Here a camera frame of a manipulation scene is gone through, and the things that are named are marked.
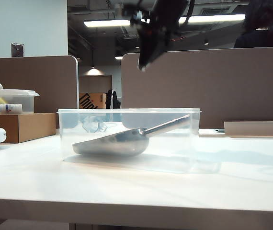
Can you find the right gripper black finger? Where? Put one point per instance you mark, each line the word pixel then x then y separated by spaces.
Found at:
pixel 154 51
pixel 144 52

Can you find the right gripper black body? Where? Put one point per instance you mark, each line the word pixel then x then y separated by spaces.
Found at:
pixel 160 21

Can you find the metal ice scoop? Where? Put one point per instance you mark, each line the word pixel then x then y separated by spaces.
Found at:
pixel 117 143

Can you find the cardboard box with black print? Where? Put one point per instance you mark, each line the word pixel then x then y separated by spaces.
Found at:
pixel 92 100

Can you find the transparent rectangular plastic box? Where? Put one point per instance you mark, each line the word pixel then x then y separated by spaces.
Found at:
pixel 131 163

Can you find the flat beige box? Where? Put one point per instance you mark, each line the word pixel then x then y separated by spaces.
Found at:
pixel 258 129

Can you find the brown cardboard box with label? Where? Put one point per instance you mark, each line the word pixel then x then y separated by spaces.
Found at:
pixel 31 127

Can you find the long ceiling light panel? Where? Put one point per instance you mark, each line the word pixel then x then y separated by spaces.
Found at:
pixel 215 18
pixel 106 23

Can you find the round pendant lamp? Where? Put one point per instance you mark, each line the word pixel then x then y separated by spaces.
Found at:
pixel 93 71

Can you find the black garment with white stripe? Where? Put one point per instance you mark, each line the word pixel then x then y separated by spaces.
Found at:
pixel 113 101

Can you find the wide brown desk partition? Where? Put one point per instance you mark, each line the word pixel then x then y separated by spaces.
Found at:
pixel 210 83

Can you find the faceted glass tumbler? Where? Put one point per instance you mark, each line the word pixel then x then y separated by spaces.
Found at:
pixel 91 124

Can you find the person in dark clothing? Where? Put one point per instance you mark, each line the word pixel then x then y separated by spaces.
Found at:
pixel 263 31

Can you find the brown desk partition rounded corner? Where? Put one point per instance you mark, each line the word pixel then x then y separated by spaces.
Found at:
pixel 31 79

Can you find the round clear plastic container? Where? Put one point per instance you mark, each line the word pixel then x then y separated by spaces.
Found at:
pixel 27 101

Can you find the yellow item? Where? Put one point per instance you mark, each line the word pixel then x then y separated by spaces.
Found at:
pixel 0 100

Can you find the metal wall plate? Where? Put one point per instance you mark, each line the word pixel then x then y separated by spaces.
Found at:
pixel 17 49

